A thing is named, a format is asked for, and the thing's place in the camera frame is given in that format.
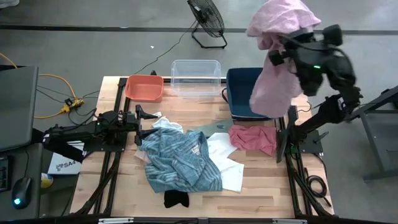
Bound dark grey computer desk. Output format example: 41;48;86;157
0;142;44;218

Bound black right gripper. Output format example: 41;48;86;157
269;27;326;67

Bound orange plastic bin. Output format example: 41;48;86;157
124;74;165;103

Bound black aluminium rig frame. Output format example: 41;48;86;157
70;71;335;224

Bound white cardboard box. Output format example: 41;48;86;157
47;141;85;175

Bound light pink terry towel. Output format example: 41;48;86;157
247;0;323;119

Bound grey monitor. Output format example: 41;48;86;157
0;65;40;153

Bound yellow round object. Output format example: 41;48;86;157
40;172;54;189

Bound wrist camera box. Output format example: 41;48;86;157
99;110;121;125
322;24;343;47

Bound black computer mouse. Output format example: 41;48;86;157
11;177;32;210

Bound silver aluminium bracket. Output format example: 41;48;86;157
272;218;308;224
98;217;134;224

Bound black cloth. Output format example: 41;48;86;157
164;189;190;209

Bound dark grey side table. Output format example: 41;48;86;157
351;85;398;181

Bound black fan power cable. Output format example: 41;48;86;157
133;20;200;75

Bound pale pink garment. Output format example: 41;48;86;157
134;149;152;164

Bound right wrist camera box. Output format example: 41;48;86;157
322;24;343;47

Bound white shorts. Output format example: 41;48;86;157
206;132;246;193

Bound small white towel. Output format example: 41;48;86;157
151;111;184;133

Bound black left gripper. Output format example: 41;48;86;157
123;105;159;146

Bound coiled black cable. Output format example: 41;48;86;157
303;167;333;208

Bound clear plastic bin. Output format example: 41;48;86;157
170;59;222;98

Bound navy white fabric basket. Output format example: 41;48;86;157
225;67;274;121

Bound rose red cloth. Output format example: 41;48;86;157
228;124;278;156

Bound blue striped shirt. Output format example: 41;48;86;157
138;126;224;194

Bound yellow extension cable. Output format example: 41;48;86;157
0;52;85;119

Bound black keyboard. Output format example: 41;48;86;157
0;155;10;194

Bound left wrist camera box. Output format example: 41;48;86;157
99;110;121;125

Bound black floor fan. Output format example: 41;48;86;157
187;0;228;50

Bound green sock with bird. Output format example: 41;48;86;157
188;119;234;139

